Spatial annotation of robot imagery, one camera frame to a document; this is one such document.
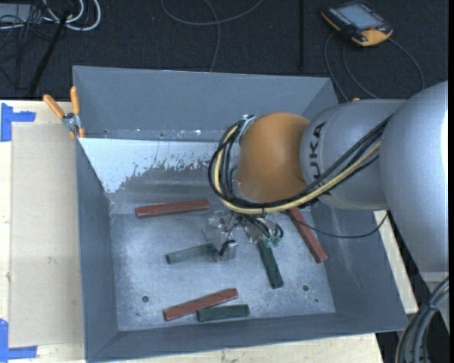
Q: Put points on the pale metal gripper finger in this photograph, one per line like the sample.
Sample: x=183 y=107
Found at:
x=213 y=230
x=232 y=250

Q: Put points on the dark green flat block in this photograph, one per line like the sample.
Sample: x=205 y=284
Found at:
x=271 y=267
x=223 y=313
x=189 y=254

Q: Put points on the red-brown flat block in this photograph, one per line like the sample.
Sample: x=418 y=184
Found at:
x=310 y=238
x=200 y=304
x=172 y=208

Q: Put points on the grey metal bin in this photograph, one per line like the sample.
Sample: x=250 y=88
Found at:
x=181 y=278

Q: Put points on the pale flat board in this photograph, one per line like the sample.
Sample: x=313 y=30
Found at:
x=41 y=240

